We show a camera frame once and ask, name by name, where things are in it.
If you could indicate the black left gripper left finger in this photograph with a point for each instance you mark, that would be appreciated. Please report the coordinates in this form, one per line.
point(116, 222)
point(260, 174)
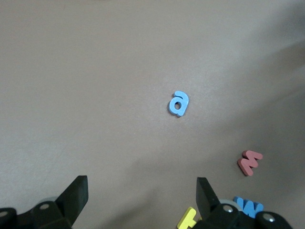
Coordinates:
point(47, 214)

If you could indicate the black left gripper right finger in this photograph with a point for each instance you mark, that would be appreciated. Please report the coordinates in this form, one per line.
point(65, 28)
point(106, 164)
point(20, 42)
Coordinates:
point(221, 217)

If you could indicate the blue foam capital letter W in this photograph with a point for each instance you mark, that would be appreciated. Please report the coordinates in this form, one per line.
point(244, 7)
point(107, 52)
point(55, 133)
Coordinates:
point(250, 207)

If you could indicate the yellow foam letter H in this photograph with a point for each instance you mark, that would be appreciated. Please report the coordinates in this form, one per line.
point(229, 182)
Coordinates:
point(188, 220)

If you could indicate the red foam small letter w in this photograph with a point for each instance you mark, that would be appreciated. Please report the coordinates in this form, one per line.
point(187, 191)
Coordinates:
point(247, 164)

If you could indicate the blue foam letter a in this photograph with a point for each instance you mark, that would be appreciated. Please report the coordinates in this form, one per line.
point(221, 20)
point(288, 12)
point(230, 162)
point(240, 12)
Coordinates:
point(183, 100)

